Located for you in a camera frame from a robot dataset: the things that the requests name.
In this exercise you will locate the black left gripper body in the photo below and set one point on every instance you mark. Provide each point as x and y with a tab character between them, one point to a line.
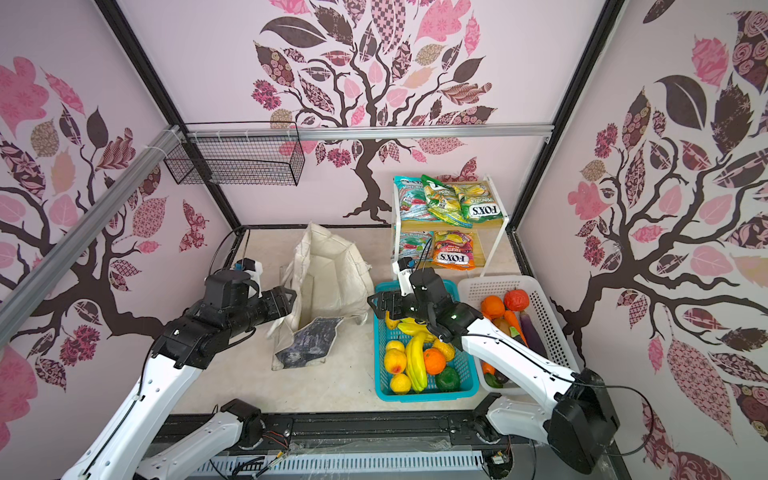
260	310

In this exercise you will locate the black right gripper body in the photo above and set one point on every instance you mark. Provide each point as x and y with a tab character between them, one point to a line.
406	306

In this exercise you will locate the yellow pear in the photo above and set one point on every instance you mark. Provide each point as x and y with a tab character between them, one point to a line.
447	350

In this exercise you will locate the yellow banana bunch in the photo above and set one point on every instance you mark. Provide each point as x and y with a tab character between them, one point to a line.
415	363

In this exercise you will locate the yellow orange apple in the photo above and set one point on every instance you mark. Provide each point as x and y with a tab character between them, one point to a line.
395	361

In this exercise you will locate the cream canvas grocery bag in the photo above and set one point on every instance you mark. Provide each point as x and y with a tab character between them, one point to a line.
332	283

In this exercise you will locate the green candy bag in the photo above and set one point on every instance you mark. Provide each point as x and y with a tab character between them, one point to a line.
443	202

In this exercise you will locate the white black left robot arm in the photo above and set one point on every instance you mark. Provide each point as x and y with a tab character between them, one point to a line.
174	362

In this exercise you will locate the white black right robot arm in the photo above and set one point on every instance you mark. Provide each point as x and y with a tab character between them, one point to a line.
571	411

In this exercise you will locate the orange Fox's candy bag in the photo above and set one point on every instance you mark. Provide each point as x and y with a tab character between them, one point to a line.
453	250

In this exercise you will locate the lower teal candy bag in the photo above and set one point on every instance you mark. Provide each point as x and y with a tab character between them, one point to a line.
411	245

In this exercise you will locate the teal striped candy bag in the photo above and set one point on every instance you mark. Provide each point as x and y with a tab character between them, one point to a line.
411	199

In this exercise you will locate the yellow green Fox's bag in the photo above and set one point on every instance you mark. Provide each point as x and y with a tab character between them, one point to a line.
477	203

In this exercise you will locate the yellow banana pair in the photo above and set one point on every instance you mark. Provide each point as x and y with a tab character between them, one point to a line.
411	328

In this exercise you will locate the wrinkled yellow mango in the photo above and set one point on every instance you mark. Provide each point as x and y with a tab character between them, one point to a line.
391	323

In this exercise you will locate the white plastic basket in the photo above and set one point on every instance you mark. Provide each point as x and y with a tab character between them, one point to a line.
534	318

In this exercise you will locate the small yellow lemon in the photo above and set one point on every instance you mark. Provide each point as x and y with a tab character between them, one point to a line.
395	345

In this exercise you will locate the orange tangerine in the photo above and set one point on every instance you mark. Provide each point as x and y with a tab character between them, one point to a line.
493	307

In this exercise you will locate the teal plastic basket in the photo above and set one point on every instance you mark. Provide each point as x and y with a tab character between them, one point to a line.
463	363

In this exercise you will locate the brown potato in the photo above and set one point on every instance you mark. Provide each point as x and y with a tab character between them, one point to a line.
503	326

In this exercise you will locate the green avocado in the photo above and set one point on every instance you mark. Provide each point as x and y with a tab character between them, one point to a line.
448	380

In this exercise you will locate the white wood two-tier shelf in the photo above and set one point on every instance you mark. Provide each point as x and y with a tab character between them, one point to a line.
486	236

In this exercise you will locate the orange carrot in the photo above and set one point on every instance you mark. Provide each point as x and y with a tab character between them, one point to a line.
511	319
487	369

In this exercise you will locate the yellow lemon bottom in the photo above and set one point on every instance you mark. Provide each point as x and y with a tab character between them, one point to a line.
400	384

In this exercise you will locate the red tomato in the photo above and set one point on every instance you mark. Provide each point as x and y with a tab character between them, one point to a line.
516	300

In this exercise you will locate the lower orange carrot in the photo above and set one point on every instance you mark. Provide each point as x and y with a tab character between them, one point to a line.
487	369

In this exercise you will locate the green cucumber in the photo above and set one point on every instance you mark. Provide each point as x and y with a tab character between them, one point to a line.
492	381

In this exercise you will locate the dark purple eggplant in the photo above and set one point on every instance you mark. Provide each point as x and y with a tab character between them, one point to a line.
532	338

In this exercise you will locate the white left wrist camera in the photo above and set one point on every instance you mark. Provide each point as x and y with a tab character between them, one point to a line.
252	267

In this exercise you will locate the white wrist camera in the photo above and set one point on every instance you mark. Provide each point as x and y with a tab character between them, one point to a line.
252	267
403	269

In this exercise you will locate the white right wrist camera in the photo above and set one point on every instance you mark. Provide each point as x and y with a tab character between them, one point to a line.
403	269

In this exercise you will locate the black front rail base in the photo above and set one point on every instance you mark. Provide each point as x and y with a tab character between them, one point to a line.
437	444

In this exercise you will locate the black wire wall basket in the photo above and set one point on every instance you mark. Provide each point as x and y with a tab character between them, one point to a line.
266	153

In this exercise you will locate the silver aluminium rail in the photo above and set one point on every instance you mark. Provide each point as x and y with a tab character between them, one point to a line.
24	299

